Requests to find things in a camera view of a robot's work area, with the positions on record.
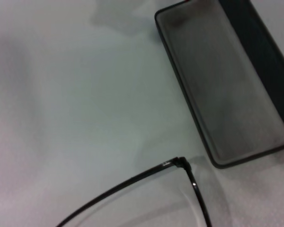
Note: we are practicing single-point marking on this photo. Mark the black thin-framed glasses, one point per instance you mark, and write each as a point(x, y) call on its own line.
point(132, 177)

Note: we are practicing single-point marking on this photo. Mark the black glasses case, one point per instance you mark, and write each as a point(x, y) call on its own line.
point(217, 78)

